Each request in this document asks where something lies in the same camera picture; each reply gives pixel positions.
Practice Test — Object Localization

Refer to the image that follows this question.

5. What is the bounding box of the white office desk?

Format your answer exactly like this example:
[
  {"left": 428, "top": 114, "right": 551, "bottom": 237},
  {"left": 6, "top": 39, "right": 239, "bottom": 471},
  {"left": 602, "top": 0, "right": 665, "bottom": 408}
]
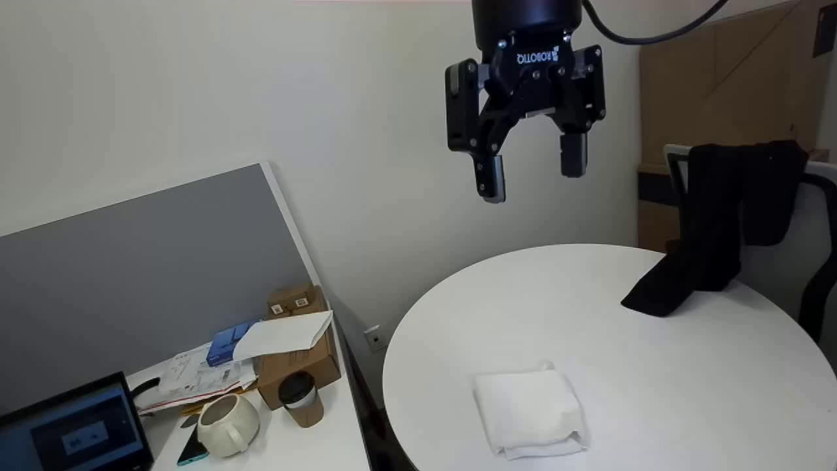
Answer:
[{"left": 142, "top": 356, "right": 371, "bottom": 471}]

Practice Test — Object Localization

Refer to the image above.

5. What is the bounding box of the cardboard box on desk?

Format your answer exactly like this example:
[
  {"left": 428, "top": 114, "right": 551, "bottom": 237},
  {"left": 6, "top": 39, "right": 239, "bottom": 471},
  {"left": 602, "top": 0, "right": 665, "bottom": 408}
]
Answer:
[{"left": 254, "top": 285, "right": 342, "bottom": 411}]

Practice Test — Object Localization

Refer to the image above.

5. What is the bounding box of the white papers stack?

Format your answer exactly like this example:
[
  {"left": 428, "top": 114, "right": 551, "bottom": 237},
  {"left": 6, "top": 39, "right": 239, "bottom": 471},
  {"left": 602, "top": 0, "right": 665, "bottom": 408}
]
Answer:
[{"left": 137, "top": 311, "right": 333, "bottom": 414}]

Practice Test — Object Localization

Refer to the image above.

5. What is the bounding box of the grey desk partition panel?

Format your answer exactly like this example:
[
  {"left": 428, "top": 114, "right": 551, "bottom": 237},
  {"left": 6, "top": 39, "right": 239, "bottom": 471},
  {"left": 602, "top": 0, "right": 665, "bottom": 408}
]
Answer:
[{"left": 0, "top": 162, "right": 317, "bottom": 414}]

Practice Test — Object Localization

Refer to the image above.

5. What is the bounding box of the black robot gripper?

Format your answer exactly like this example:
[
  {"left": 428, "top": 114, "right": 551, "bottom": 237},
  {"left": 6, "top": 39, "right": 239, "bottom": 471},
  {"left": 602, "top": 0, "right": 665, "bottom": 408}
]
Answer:
[{"left": 444, "top": 0, "right": 605, "bottom": 204}]

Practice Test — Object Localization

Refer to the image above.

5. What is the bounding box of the white tape roll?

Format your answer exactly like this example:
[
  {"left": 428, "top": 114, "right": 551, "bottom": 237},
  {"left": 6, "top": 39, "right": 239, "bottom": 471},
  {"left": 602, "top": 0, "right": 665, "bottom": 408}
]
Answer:
[{"left": 195, "top": 394, "right": 261, "bottom": 458}]

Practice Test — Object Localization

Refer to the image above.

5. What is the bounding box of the blue object on papers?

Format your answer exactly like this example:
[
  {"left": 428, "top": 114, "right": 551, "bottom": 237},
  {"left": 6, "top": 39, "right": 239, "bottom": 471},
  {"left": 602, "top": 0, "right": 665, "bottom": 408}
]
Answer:
[{"left": 206, "top": 322, "right": 252, "bottom": 366}]

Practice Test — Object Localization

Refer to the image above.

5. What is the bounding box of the laptop with dark screen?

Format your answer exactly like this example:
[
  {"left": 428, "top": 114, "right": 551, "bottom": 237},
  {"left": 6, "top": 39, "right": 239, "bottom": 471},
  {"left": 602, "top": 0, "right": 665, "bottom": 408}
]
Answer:
[{"left": 0, "top": 374, "right": 154, "bottom": 471}]

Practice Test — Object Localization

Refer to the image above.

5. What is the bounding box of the brown cardboard sheet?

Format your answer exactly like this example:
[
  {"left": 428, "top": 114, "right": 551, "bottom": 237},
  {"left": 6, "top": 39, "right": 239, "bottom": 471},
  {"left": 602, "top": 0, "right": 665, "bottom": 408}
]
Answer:
[{"left": 635, "top": 0, "right": 835, "bottom": 251}]

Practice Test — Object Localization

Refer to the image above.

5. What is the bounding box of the paper coffee cup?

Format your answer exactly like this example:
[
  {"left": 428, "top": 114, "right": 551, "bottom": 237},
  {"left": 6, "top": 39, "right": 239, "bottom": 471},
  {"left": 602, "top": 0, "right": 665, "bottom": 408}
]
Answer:
[{"left": 276, "top": 372, "right": 325, "bottom": 427}]

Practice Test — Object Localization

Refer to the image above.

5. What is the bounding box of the black jacket on chair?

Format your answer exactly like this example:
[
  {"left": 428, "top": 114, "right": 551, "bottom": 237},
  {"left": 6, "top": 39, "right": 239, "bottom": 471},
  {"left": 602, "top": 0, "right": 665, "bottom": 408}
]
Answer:
[{"left": 623, "top": 141, "right": 809, "bottom": 317}]

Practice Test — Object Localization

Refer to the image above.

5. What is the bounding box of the white cloth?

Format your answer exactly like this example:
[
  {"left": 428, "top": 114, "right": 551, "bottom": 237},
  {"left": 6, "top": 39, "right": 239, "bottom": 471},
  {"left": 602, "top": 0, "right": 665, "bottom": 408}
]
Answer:
[{"left": 473, "top": 362, "right": 588, "bottom": 461}]

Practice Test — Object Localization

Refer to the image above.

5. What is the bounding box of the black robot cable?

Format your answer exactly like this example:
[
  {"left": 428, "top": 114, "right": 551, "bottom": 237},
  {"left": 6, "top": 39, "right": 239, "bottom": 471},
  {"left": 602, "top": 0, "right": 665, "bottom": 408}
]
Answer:
[{"left": 581, "top": 0, "right": 729, "bottom": 46}]

